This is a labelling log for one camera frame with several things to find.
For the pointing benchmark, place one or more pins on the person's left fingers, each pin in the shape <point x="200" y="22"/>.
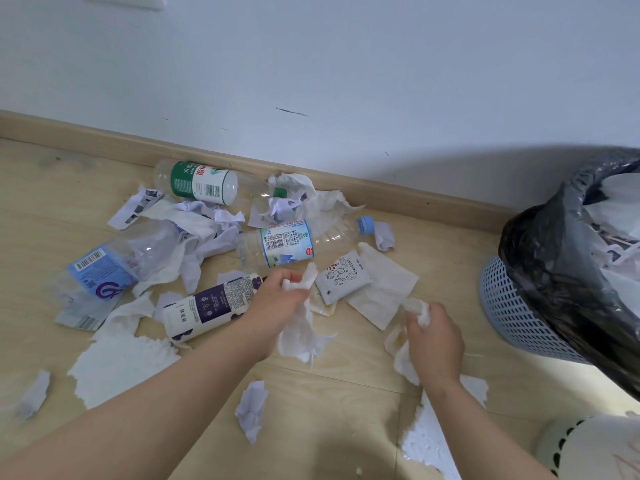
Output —
<point x="294" y="284"/>

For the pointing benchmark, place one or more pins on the large crumpled white tissue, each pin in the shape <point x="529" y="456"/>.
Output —
<point x="325" y="207"/>

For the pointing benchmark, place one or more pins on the large torn white tissue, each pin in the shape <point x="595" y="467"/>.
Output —
<point x="120" y="367"/>

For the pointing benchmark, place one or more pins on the embossed white paper towel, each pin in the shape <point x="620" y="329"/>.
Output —
<point x="425" y="439"/>

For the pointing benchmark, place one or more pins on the person's left forearm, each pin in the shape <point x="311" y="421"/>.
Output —
<point x="150" y="409"/>

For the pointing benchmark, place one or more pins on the flat white tissue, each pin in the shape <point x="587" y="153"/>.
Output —
<point x="387" y="289"/>

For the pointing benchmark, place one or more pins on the person's right fingers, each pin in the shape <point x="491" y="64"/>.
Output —
<point x="436" y="310"/>

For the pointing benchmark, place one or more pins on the crumpled printed paper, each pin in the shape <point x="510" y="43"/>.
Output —
<point x="277" y="210"/>

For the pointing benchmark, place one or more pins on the person's left hand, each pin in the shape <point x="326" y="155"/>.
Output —
<point x="272" y="314"/>

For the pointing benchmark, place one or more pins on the beige paper scrap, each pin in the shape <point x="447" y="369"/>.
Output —
<point x="322" y="307"/>

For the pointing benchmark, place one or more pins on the person's right forearm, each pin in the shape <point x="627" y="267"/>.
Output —
<point x="475" y="434"/>

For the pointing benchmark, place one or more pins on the white waste paper in bin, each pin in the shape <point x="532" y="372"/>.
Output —
<point x="620" y="229"/>

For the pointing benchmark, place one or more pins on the blue plastic waste basket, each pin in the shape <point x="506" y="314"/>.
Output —
<point x="510" y="314"/>

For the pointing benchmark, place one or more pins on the black bin bag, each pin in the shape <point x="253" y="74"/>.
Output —
<point x="545" y="264"/>

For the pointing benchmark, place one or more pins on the pile of crumpled white paper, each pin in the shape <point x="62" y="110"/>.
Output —
<point x="200" y="234"/>

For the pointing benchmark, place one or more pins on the white slotted plastic bin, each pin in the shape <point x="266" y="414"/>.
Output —
<point x="595" y="449"/>

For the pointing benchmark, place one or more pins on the white bottle with purple label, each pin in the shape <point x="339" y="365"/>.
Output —
<point x="205" y="307"/>

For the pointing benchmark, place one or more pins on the printed paper scrap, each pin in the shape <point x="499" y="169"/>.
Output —
<point x="132" y="207"/>

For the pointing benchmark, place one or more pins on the crushed clear blue-label bottle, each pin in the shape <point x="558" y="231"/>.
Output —
<point x="107" y="272"/>

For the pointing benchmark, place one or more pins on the wooden skirting board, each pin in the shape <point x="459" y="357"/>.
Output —
<point x="320" y="182"/>

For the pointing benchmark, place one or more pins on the green label plastic bottle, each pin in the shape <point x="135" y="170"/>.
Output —
<point x="200" y="182"/>

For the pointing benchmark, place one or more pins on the clear bottle with blue cap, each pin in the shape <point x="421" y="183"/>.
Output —
<point x="285" y="242"/>

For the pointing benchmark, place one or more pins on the torn white tissue piece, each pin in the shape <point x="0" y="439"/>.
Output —
<point x="125" y="314"/>

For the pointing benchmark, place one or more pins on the white wet wipe packet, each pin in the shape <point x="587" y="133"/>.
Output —
<point x="342" y="277"/>

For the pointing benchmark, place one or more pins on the person's right hand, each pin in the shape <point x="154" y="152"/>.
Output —
<point x="440" y="349"/>

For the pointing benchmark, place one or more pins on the crumpled lilac paper ball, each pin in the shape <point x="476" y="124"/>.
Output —
<point x="251" y="409"/>
<point x="34" y="394"/>

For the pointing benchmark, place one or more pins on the small crumpled paper ball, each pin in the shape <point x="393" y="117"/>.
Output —
<point x="384" y="236"/>

